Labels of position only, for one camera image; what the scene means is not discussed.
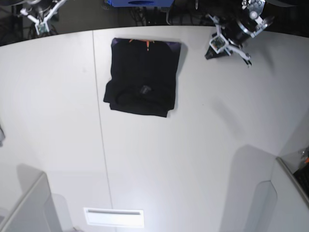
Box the blue box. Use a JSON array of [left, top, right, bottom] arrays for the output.
[[105, 0, 174, 7]]

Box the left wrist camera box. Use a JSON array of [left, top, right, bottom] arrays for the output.
[[209, 35, 229, 54]]

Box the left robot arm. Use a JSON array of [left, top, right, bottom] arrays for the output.
[[205, 0, 274, 67]]

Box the black T-shirt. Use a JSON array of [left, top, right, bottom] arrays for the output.
[[103, 38, 182, 117]]

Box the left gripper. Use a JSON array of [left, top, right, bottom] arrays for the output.
[[205, 18, 256, 67]]

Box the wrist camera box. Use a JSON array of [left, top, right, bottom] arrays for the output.
[[35, 22, 50, 35], [209, 35, 229, 54]]

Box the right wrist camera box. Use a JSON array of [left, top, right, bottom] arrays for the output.
[[35, 22, 50, 35]]

